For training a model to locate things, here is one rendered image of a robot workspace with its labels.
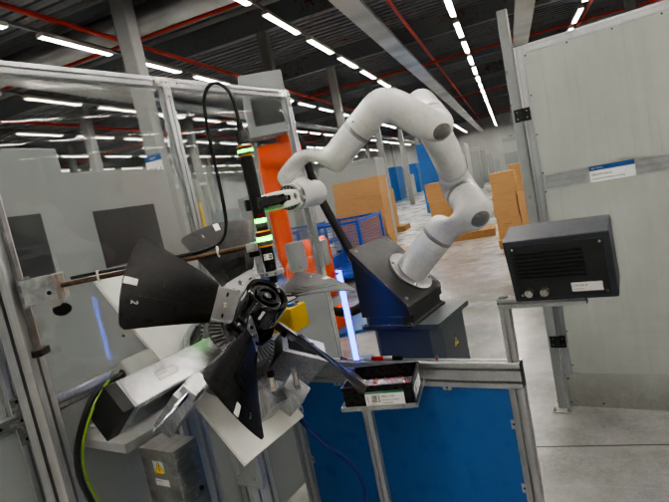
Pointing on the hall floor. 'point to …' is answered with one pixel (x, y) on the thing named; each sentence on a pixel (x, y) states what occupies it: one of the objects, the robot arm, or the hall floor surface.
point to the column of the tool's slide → (35, 393)
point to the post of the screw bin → (376, 456)
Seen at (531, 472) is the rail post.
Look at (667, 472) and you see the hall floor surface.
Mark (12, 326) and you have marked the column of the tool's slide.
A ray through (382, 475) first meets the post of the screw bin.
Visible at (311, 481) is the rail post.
